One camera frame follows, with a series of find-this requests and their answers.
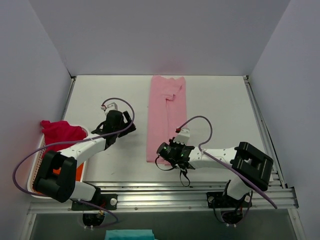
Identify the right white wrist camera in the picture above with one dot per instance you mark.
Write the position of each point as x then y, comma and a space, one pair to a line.
183, 136

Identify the orange t-shirt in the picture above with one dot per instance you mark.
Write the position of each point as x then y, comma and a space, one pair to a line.
56, 173

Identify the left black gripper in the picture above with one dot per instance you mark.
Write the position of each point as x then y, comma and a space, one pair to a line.
124, 125

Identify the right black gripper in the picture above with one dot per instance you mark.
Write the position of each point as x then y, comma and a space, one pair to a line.
175, 155

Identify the white perforated plastic basket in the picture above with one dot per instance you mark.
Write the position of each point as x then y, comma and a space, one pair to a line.
37, 160

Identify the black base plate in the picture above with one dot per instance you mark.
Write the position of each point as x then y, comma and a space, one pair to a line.
107, 201
220, 199

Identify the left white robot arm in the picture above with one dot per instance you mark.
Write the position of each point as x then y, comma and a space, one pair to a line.
81, 151

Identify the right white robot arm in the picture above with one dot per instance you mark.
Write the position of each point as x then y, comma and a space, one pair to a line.
251, 166

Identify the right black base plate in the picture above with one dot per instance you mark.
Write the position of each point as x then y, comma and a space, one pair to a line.
220, 199

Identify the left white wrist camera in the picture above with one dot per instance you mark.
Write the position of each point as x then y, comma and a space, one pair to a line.
109, 107

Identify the pink t-shirt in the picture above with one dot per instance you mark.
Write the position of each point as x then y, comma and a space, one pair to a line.
167, 110

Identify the aluminium extrusion rail frame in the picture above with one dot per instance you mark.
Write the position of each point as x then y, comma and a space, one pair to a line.
227, 114

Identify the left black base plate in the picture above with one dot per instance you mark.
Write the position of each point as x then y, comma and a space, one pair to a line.
107, 201

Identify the teal folded cloth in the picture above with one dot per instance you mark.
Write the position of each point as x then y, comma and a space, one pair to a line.
130, 234

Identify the magenta t-shirt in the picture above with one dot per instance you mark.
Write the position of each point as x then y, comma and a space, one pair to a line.
61, 131

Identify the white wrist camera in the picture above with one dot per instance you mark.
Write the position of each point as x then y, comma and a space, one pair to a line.
109, 107
183, 136

